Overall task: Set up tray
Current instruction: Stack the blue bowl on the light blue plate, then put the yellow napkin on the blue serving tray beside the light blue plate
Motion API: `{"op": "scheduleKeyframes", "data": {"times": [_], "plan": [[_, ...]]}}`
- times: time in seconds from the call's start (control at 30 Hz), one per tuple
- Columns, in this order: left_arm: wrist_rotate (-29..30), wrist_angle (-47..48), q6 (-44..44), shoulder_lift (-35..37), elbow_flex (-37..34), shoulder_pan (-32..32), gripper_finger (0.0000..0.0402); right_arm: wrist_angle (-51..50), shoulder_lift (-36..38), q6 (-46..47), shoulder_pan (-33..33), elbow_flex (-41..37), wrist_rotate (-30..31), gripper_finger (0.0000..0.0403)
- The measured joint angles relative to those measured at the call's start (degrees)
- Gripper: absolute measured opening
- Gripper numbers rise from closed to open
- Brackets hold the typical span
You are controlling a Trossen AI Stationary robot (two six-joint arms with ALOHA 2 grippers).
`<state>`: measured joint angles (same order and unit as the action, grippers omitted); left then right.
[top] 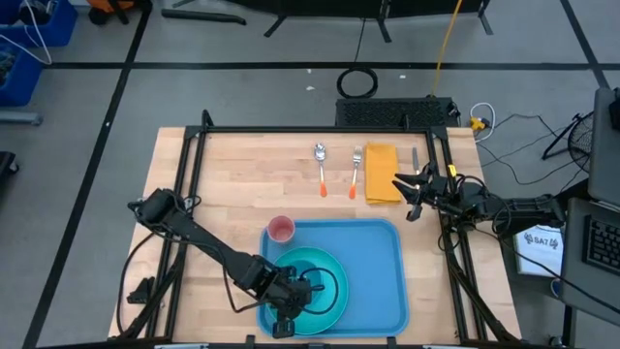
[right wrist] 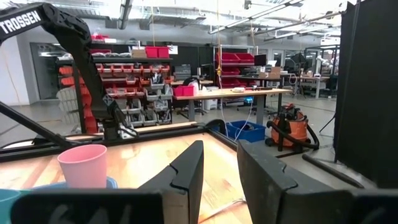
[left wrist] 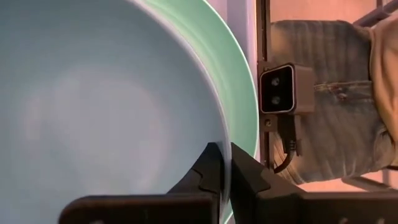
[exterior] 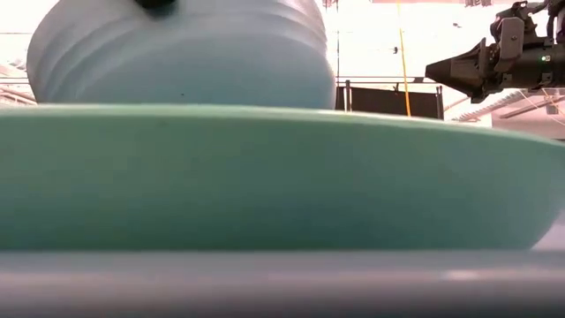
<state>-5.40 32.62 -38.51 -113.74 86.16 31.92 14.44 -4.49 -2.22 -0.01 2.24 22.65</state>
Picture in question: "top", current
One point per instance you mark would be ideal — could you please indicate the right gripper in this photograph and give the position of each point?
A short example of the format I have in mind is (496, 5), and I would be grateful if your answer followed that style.
(437, 197)

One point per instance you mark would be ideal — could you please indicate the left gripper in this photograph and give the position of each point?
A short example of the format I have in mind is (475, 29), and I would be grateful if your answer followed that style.
(290, 298)

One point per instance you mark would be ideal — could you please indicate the orange cloth napkin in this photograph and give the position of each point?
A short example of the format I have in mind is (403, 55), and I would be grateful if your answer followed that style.
(380, 169)

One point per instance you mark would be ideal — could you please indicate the teal plate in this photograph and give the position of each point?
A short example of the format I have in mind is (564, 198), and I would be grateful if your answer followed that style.
(341, 291)

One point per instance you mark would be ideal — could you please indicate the pink cup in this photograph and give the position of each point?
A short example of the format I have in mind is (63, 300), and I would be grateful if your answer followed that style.
(281, 229)

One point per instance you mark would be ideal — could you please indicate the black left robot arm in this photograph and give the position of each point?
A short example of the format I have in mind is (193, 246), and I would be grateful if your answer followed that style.
(194, 232)

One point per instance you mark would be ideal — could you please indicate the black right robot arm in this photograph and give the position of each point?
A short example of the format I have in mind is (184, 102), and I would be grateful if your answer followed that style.
(513, 207)

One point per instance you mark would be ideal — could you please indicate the blue plastic tray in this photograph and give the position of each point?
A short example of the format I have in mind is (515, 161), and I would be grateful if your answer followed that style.
(378, 271)

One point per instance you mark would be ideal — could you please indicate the small yellow tag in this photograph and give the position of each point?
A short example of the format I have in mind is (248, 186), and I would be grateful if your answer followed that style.
(451, 170)

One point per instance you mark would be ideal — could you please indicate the black perforated computer case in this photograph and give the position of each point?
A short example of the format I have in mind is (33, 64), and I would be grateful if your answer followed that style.
(387, 112)

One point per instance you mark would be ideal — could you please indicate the yellow plug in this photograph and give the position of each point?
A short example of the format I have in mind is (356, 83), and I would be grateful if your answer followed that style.
(477, 123)

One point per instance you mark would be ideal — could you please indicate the white printed sheet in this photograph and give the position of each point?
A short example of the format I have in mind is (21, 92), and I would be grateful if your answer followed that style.
(537, 257)

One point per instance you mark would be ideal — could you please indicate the grey laptop with black keys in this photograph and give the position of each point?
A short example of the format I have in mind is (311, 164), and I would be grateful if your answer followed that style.
(576, 252)

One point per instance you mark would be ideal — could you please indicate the grey panel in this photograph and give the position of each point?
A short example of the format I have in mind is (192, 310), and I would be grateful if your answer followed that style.
(603, 160)

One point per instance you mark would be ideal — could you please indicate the long black bar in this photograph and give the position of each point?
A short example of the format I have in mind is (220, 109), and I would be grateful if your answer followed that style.
(203, 16)

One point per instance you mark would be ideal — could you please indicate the black chair base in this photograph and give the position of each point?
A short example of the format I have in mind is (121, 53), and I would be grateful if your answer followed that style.
(7, 164)

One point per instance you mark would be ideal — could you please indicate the grey bar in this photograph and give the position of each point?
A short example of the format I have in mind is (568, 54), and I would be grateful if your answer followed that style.
(19, 118)

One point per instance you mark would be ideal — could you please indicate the orange object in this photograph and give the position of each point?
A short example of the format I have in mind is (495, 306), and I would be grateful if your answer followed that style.
(109, 4)

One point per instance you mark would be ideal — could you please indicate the blue plastic bin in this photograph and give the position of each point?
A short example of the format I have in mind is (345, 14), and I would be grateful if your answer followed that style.
(21, 77)
(60, 26)

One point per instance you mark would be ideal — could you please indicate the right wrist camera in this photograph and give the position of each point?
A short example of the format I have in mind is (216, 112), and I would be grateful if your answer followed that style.
(442, 184)

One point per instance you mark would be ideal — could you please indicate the black metal table frame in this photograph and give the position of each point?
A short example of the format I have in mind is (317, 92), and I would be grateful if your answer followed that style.
(315, 129)

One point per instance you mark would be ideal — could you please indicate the small black bracket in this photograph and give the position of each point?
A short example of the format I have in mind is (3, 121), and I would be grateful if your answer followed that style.
(143, 291)

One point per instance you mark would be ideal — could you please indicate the black stand frame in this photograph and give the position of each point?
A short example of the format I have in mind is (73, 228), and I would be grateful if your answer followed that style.
(382, 19)

